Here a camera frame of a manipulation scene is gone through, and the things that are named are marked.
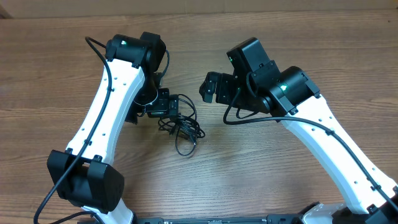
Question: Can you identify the black USB-A cable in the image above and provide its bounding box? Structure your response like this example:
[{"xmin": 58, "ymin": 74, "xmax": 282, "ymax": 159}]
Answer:
[{"xmin": 157, "ymin": 93, "xmax": 206, "ymax": 157}]

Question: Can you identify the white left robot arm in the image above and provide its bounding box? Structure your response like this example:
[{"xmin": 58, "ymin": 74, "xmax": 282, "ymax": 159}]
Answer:
[{"xmin": 43, "ymin": 32, "xmax": 178, "ymax": 223}]

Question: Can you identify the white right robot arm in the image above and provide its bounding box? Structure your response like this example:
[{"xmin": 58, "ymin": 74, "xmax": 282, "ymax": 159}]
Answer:
[{"xmin": 199, "ymin": 37, "xmax": 397, "ymax": 223}]

